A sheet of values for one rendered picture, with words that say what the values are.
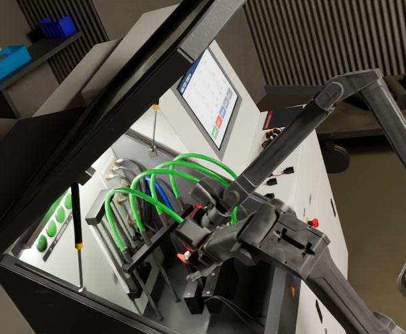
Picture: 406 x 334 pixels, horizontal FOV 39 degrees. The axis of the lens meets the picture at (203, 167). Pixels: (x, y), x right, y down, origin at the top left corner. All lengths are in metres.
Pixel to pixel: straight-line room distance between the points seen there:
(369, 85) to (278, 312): 0.71
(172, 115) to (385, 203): 1.84
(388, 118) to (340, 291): 0.54
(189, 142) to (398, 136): 0.81
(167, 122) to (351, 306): 1.07
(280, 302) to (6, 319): 0.76
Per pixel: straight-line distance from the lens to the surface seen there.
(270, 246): 0.90
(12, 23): 4.19
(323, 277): 0.93
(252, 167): 1.49
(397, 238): 3.25
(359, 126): 3.59
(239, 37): 4.71
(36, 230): 1.56
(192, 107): 2.07
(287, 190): 2.08
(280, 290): 1.77
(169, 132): 1.93
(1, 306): 1.63
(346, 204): 3.53
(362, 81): 1.38
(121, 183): 2.01
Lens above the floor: 2.19
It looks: 31 degrees down
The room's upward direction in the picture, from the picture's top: 22 degrees counter-clockwise
